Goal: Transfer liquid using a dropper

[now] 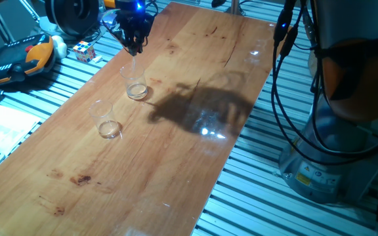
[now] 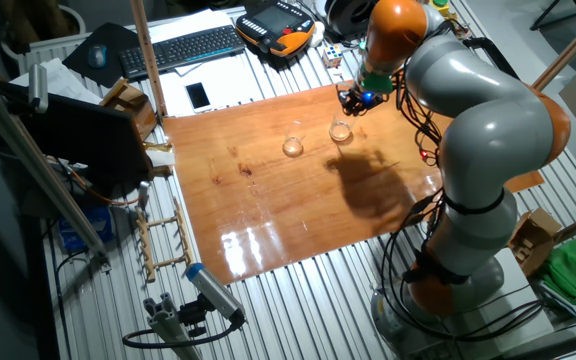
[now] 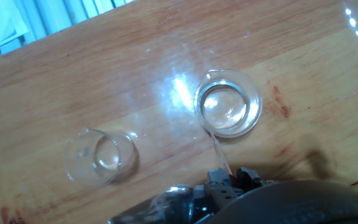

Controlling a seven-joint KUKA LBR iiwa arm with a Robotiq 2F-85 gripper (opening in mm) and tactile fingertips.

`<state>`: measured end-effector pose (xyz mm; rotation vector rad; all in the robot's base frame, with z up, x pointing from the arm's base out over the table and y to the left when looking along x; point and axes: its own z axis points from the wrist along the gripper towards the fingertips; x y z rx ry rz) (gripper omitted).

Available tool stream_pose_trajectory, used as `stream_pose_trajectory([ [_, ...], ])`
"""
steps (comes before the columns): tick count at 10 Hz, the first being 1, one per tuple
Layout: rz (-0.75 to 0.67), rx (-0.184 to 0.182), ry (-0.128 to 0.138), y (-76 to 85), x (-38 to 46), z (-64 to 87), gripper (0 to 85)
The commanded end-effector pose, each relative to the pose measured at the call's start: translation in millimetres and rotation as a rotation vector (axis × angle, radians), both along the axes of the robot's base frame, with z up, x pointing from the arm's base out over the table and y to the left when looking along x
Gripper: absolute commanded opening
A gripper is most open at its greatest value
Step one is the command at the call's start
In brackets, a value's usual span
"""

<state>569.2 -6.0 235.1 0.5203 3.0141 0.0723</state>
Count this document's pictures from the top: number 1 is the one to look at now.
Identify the wooden board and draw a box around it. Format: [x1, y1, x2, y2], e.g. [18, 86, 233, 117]
[0, 1, 284, 236]

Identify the orange black teach pendant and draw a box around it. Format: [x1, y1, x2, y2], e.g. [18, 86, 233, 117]
[0, 33, 56, 88]

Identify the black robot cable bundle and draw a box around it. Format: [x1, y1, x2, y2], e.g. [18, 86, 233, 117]
[144, 0, 378, 167]

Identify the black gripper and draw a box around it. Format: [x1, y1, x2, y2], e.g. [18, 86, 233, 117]
[115, 0, 156, 56]

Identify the black filament spool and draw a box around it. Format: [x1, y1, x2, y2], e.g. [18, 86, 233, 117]
[44, 0, 100, 37]

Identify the white paper sheet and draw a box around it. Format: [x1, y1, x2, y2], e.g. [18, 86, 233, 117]
[0, 104, 43, 183]

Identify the white rounded toy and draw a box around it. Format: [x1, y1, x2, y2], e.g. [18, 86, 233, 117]
[51, 35, 68, 60]

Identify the Rubik's cube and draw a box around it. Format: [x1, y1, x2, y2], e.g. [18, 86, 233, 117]
[72, 40, 97, 64]

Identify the clear glass beaker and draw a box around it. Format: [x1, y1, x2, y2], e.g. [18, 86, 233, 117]
[89, 100, 123, 140]
[119, 64, 149, 101]

